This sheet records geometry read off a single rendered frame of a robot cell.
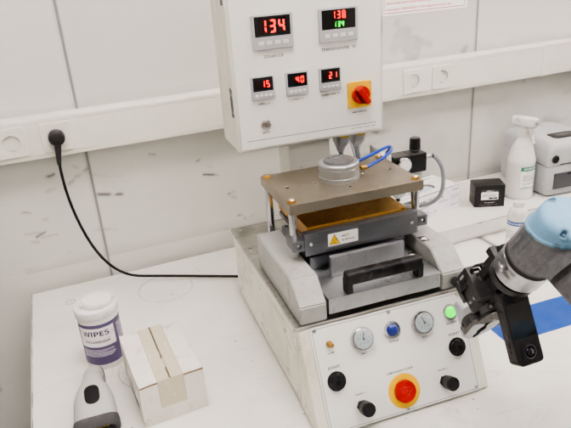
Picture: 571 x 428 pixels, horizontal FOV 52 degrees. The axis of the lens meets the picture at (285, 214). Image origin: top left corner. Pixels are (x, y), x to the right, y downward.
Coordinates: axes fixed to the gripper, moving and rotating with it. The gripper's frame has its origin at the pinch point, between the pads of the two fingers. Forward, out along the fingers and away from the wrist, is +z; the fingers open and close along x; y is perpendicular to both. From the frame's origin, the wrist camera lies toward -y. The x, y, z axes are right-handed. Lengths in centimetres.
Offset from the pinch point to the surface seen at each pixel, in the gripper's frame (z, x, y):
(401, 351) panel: 5.2, 11.0, 1.8
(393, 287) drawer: -1.8, 10.6, 11.3
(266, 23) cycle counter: -20, 22, 62
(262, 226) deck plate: 26, 23, 45
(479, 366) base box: 8.7, -4.1, -3.5
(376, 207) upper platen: -1.9, 7.3, 28.0
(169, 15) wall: 4, 35, 97
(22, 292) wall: 56, 83, 56
